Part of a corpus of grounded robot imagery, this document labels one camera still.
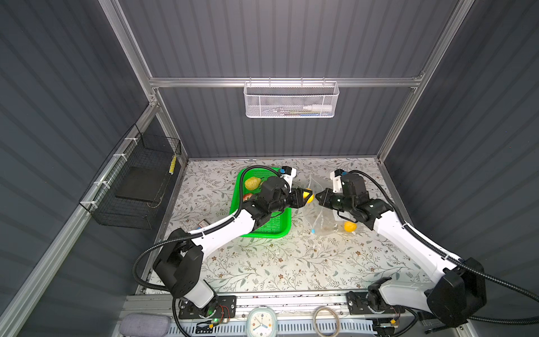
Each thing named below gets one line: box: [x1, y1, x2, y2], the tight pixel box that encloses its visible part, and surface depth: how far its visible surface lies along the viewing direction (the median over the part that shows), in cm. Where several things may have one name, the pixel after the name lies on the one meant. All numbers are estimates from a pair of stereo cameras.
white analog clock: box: [245, 306, 279, 337], surface depth 70 cm
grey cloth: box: [119, 312, 171, 337], surface depth 69 cm
